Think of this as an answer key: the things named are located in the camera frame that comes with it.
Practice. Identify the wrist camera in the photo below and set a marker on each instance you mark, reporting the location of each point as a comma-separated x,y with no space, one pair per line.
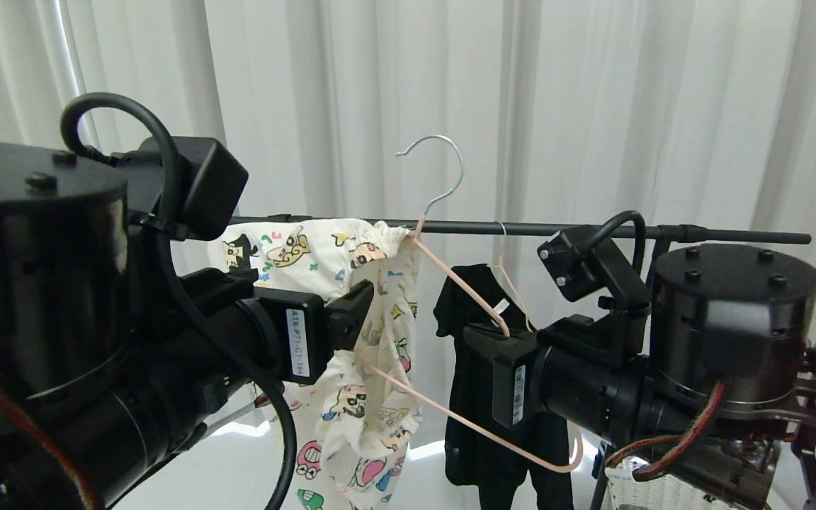
202,184
592,269

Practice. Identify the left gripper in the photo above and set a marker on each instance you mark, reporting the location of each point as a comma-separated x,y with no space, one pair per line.
273,333

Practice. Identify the black clothes rack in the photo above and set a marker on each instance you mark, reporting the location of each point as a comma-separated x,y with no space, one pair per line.
592,229

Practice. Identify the black short-sleeved shirt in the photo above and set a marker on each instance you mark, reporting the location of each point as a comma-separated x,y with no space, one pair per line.
465,397

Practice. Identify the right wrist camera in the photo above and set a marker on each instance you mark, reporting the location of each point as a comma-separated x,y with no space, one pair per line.
592,269

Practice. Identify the white laundry basket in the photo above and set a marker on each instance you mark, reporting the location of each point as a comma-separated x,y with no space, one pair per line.
663,489

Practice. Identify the white curtain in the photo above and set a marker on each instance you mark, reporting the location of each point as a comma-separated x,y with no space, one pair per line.
415,85

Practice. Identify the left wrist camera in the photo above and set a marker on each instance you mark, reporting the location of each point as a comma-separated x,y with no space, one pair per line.
202,184

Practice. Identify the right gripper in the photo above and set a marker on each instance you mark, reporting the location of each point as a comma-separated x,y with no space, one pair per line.
578,386

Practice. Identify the pink clothes hanger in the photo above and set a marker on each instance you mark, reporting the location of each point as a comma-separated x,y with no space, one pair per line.
511,283
450,280

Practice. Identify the cream printed garment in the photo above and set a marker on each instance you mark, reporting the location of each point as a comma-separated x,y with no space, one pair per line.
351,397

